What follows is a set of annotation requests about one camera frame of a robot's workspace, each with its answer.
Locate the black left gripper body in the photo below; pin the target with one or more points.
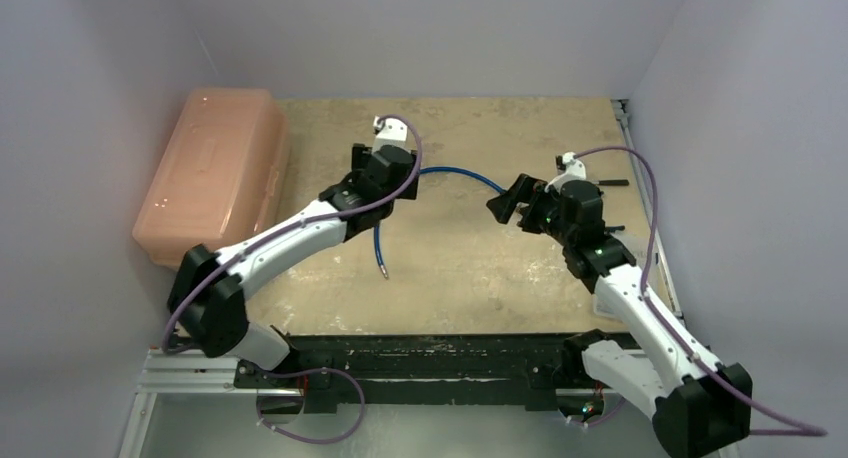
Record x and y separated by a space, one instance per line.
361 157

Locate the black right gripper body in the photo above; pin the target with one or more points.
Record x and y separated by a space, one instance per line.
528 201

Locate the blue cable lock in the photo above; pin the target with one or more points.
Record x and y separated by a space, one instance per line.
425 171

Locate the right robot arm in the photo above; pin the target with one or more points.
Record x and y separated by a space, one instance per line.
695 403

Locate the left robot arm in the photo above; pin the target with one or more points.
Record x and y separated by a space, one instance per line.
208 298

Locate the pink plastic storage box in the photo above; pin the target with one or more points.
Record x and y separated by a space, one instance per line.
220 179

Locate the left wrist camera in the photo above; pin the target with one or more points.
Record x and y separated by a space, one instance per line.
389 131

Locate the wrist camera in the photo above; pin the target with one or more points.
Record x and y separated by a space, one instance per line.
569 168
389 131

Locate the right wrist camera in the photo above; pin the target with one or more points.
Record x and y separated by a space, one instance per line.
569 168

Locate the small black handled hammer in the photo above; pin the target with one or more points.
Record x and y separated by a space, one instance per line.
613 183

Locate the aluminium frame rail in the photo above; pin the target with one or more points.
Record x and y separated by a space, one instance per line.
623 117

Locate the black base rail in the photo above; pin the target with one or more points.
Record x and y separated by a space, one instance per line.
537 371

